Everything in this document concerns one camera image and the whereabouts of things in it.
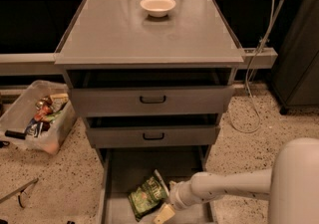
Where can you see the snack packages in bin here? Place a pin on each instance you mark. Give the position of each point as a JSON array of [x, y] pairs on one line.
[[48, 109]]

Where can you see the grey metal frame rail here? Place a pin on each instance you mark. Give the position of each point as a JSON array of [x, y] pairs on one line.
[[44, 64]]

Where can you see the grey drawer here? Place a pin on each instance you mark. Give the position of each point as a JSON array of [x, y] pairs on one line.
[[128, 168], [153, 130], [121, 92]]

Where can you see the grey middle drawer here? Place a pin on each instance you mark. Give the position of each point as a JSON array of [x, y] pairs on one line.
[[153, 130]]

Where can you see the black handled tool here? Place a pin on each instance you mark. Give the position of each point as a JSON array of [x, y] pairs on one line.
[[15, 134]]

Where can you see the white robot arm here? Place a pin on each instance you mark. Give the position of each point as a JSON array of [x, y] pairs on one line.
[[290, 186]]

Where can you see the white ceramic bowl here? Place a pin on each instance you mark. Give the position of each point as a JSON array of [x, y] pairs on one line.
[[158, 8]]

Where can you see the clear plastic storage bin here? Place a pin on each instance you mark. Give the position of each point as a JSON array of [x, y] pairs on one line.
[[23, 109]]

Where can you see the grey drawer cabinet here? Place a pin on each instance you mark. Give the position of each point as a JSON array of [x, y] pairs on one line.
[[119, 34]]

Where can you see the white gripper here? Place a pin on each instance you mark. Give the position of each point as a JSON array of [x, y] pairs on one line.
[[177, 195]]

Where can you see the grey top drawer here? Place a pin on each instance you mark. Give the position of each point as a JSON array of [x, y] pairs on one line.
[[121, 92]]

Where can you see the dark cabinet on wheels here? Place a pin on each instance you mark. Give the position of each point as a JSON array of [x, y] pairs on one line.
[[295, 76]]

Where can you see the metal bar on floor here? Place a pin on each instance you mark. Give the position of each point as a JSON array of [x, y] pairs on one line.
[[22, 193]]

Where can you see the green jalapeno chip bag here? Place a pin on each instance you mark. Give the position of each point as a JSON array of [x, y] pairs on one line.
[[148, 196]]

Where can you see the grey bottom drawer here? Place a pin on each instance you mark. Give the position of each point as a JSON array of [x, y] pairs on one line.
[[128, 168]]

